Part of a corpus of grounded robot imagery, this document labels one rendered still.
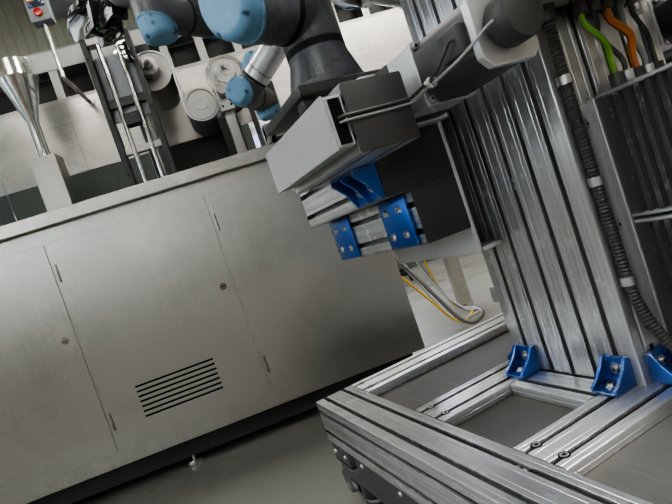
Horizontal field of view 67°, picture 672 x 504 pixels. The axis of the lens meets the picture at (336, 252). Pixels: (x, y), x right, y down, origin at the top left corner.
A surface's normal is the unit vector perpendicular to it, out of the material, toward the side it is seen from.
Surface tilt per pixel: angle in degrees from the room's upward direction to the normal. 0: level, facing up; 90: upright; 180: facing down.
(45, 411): 90
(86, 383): 90
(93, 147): 90
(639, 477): 0
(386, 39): 90
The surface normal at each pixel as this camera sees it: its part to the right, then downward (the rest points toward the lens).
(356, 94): 0.37, -0.09
